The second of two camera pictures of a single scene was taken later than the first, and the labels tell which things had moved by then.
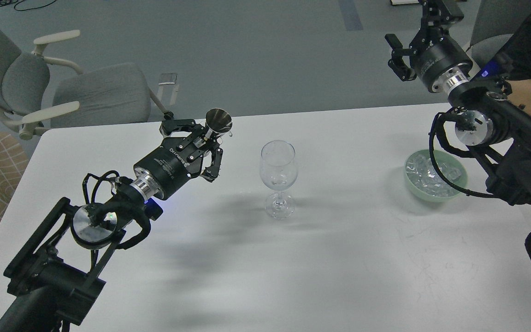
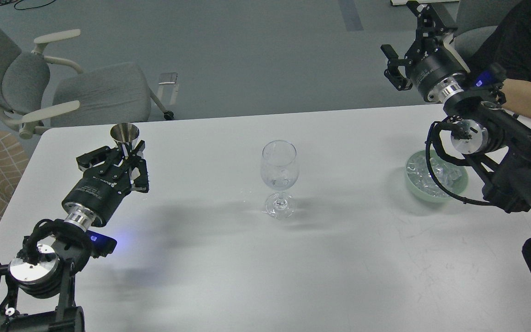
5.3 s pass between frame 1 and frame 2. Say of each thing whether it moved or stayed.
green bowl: stayed
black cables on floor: stayed
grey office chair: stayed
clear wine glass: stayed
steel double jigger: moved
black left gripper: moved
